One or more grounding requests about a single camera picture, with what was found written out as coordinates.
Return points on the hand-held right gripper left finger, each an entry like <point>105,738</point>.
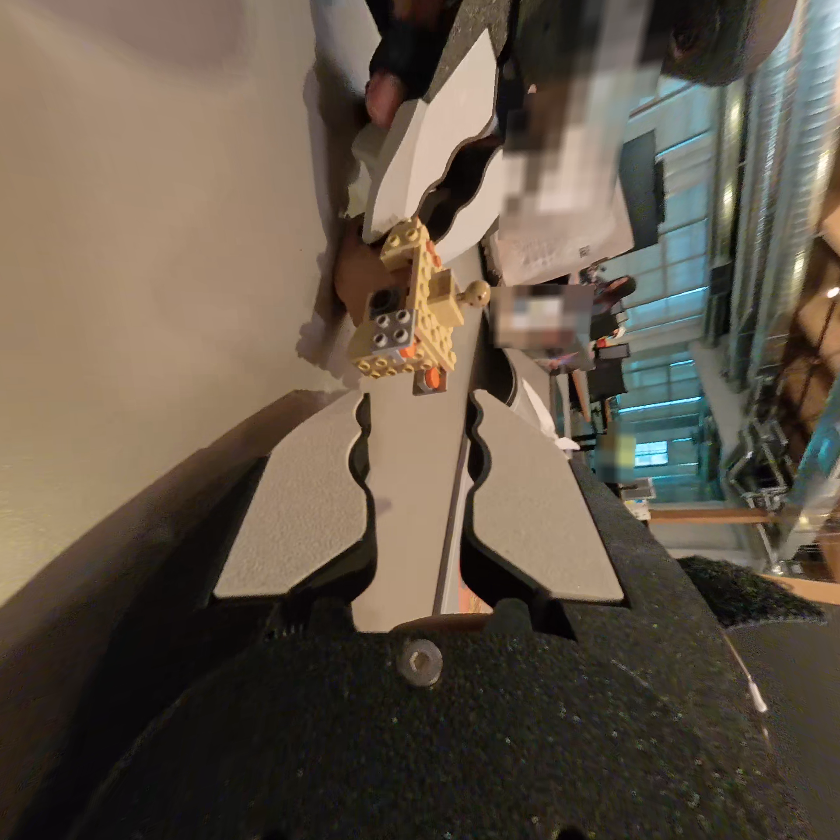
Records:
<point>295,518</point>

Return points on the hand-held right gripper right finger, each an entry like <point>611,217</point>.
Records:
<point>538,525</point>

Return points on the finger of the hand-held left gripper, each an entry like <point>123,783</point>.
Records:
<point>446,111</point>
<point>476,216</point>

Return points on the tan and orange brick model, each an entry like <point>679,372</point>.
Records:
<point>426,315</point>

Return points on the person's left hand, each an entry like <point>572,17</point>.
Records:
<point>386,98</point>

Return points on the white labelled paper bag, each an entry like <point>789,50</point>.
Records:
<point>558,253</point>

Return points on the black wall screen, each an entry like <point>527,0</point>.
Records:
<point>642,190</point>

